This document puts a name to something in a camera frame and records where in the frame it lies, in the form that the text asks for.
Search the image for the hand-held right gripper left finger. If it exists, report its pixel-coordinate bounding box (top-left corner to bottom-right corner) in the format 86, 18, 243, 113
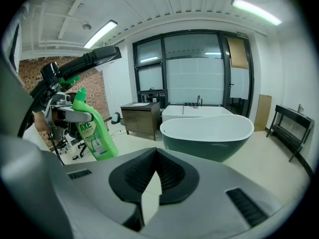
59, 147, 155, 239

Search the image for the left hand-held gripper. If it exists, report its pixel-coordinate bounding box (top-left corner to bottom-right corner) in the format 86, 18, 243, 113
43, 91, 95, 135

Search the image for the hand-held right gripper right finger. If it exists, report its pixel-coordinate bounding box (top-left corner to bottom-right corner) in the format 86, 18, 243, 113
142, 147, 282, 239

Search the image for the green plastic bottle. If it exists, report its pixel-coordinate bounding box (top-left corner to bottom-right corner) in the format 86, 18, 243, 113
71, 87, 120, 161

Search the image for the black office chair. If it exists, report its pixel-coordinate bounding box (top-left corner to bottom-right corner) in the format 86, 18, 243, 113
67, 128, 88, 156

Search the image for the dark green freestanding bathtub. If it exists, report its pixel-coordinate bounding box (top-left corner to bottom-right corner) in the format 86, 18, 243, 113
159, 114, 255, 163

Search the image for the wooden vanity cabinet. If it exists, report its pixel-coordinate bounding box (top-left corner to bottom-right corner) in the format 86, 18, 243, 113
120, 102, 160, 141

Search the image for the ceiling tube light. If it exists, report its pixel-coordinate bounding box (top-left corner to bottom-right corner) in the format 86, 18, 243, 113
231, 0, 282, 26
83, 20, 118, 49

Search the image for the white built-in bathtub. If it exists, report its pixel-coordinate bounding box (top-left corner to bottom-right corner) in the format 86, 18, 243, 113
161, 105, 234, 123

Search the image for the cardboard sheet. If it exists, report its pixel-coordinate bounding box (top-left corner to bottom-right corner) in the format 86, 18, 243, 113
254, 94, 272, 131

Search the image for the black metal rack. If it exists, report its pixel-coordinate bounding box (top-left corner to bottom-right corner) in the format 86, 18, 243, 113
266, 105, 315, 163

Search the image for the black bathtub faucet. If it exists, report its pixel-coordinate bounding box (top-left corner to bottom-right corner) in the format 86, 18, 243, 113
183, 95, 203, 109

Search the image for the brown paper sheet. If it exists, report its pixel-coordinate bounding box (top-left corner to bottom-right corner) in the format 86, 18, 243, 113
226, 37, 249, 70

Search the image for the black window frame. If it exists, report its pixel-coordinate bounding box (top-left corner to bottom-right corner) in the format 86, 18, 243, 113
133, 30, 255, 119

